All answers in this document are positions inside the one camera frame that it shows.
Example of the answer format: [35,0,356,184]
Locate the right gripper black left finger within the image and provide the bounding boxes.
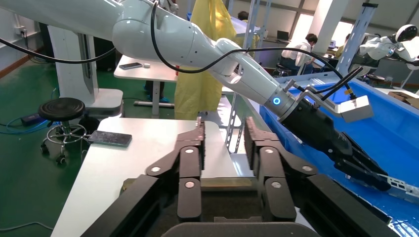
[80,118,205,237]

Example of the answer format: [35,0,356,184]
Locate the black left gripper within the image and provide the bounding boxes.
[281,97,392,192]

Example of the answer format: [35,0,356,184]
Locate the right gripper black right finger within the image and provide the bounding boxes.
[244,116,402,237]

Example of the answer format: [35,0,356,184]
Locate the blue plastic bin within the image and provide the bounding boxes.
[260,78,419,237]

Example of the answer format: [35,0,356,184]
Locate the white work table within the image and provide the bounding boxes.
[373,85,419,99]
[114,55,179,119]

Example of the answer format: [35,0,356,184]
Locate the open cardboard box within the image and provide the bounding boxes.
[387,91,419,110]

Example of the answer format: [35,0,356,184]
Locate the dark smartphone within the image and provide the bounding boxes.
[87,130,132,148]
[119,62,144,70]

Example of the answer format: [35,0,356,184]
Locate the yellow protective coat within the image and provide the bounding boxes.
[174,0,254,120]

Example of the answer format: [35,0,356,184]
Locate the person in yellow shirt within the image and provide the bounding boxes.
[334,33,351,60]

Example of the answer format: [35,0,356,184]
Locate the person with blue shoe covers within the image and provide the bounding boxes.
[144,80,171,104]

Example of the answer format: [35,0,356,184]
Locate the black office stool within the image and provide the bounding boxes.
[272,63,293,78]

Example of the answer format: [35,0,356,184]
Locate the seated person white shirt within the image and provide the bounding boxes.
[281,33,319,77]

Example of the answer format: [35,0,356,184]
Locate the black round rolling stool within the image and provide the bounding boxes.
[38,97,87,165]

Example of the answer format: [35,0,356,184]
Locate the blue power strip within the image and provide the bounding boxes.
[20,113,45,127]

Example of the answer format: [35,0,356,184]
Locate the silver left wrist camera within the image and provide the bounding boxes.
[296,85,375,123]

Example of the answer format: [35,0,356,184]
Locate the short black camera cable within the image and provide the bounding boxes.
[290,66,364,100]

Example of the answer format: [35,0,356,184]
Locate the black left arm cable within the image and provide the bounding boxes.
[150,0,358,99]

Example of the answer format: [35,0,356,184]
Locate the black hanging cable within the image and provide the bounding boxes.
[0,38,117,65]

